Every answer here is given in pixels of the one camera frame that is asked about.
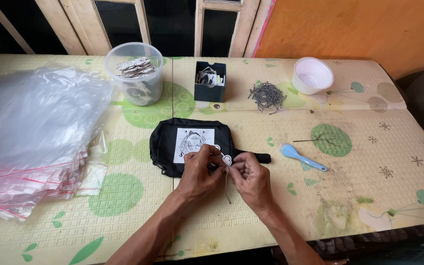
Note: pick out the person's right hand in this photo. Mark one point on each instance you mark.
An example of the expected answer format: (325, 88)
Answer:
(254, 184)

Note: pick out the person's left hand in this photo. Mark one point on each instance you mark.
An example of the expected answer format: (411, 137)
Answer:
(197, 178)

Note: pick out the black pouch with white print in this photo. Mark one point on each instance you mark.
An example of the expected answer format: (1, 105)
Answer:
(164, 143)

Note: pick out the light blue plastic spoon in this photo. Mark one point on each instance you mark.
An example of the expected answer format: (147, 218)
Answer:
(296, 154)

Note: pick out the dark blue square box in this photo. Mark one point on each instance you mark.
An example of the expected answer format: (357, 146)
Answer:
(209, 92)

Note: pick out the yellow green patterned mat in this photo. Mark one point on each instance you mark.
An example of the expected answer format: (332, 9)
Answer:
(344, 176)

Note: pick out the paper cutouts bundle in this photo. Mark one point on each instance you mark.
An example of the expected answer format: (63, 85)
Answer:
(209, 78)

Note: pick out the clear round plastic container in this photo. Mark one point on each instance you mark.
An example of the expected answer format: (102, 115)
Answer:
(138, 92)

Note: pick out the white plastic bowl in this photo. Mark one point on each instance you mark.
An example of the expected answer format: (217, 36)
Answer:
(311, 77)

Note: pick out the pile of black-white charms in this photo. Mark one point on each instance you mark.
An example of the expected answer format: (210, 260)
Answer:
(136, 68)

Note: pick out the dark patterned fabric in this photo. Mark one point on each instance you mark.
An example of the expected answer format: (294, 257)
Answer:
(381, 246)

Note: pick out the stack of clear zip bags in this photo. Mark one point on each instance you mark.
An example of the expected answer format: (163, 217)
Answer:
(31, 128)

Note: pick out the cream wooden window frame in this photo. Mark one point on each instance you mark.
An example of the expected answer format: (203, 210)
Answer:
(234, 25)

